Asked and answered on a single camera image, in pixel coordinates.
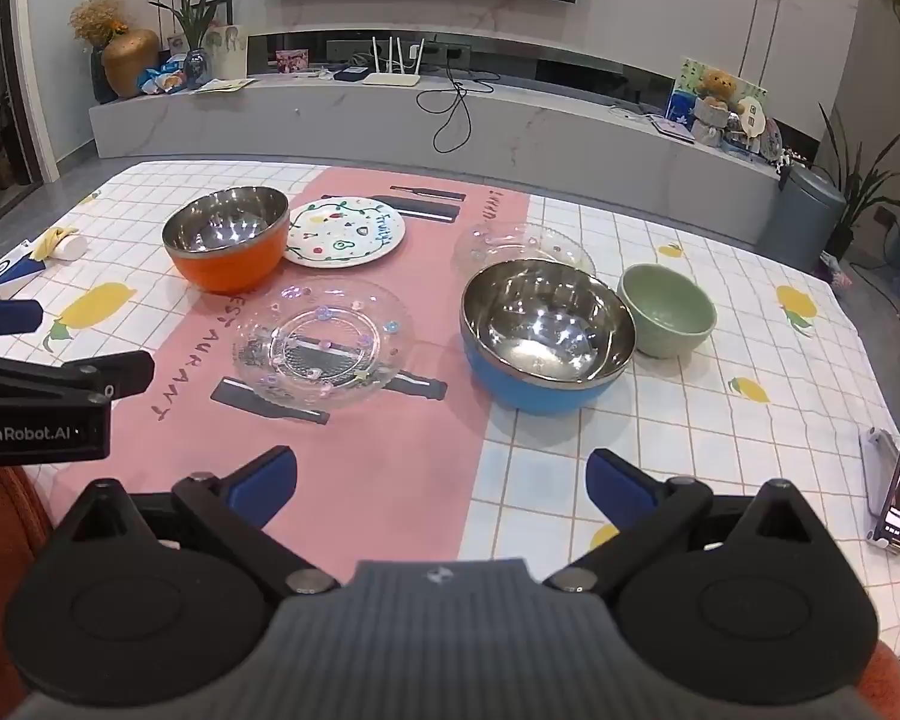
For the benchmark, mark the white router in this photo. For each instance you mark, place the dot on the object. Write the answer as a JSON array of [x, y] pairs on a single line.
[[391, 78]]

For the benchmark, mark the green ceramic bowl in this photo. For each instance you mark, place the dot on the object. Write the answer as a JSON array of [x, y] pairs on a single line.
[[667, 315]]

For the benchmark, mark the white round hand fan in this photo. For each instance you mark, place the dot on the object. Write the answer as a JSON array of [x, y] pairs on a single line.
[[751, 114]]

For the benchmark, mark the large clear glass plate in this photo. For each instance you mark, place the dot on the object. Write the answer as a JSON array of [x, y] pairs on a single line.
[[322, 345]]

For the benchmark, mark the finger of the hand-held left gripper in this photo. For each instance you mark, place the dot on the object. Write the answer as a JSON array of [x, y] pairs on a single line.
[[4, 319], [60, 375]]

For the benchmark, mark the dried flower bouquet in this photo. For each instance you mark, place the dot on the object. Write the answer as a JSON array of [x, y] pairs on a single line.
[[97, 19]]

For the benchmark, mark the dark vase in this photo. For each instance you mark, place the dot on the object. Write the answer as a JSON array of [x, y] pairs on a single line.
[[101, 79]]

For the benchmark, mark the orange steel bowl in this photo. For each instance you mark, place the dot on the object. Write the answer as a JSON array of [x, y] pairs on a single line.
[[225, 270]]

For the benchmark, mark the potted long-leaf plant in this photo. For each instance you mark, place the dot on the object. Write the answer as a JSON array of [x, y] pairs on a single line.
[[862, 195]]

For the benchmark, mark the sheets of paper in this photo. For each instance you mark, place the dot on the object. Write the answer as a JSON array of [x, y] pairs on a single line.
[[225, 85]]

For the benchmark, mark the small black box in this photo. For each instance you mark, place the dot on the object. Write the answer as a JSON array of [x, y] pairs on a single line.
[[350, 73]]

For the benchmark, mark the yellow crumpled wrapper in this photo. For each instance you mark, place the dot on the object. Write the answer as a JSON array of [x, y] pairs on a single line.
[[47, 242]]

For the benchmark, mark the brown teddy bear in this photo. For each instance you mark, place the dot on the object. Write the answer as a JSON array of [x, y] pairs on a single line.
[[716, 86]]

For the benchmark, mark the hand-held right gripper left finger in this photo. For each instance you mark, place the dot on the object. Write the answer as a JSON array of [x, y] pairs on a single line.
[[270, 480]]

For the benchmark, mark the small photo frame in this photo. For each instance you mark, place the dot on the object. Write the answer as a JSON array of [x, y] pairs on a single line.
[[292, 61]]

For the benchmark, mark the purple book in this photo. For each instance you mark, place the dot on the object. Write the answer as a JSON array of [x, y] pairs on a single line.
[[671, 127]]

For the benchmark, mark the small clear glass plate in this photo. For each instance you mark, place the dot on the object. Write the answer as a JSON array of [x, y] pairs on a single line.
[[525, 240]]

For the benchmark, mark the pink printed table mat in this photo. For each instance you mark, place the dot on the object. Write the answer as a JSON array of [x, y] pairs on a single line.
[[390, 465]]

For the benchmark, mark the grey phone stand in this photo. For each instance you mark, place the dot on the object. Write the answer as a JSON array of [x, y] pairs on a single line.
[[880, 465]]

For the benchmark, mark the green leafy plant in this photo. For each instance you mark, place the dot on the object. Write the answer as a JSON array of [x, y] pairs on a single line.
[[195, 7]]

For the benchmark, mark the grey trash bin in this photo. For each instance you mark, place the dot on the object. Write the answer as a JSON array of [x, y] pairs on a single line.
[[802, 217]]

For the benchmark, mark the white fruit-print plate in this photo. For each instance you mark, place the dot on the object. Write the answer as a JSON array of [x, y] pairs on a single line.
[[345, 232]]

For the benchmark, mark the blue glass vase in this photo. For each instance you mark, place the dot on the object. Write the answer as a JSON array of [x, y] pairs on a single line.
[[197, 67]]

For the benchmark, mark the green and white card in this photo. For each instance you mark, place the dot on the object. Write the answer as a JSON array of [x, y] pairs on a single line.
[[690, 75]]

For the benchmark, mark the gold vase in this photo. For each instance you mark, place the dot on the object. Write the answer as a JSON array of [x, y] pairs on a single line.
[[130, 64]]

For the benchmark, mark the blue and white box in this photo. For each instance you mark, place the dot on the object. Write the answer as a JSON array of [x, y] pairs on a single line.
[[7, 270]]

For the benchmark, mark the blue snack bags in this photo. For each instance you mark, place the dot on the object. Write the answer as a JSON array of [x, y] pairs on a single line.
[[161, 80]]

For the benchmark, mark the blue steel bowl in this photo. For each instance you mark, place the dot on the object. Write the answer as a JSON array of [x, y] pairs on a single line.
[[540, 386]]

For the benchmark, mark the white printed gift bag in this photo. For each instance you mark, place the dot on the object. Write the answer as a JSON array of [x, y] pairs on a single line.
[[229, 52]]

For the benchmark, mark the white paper cup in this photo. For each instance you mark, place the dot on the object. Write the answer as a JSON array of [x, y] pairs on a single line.
[[73, 247]]

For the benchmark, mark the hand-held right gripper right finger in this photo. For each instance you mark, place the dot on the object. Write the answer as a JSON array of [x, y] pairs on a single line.
[[615, 484]]

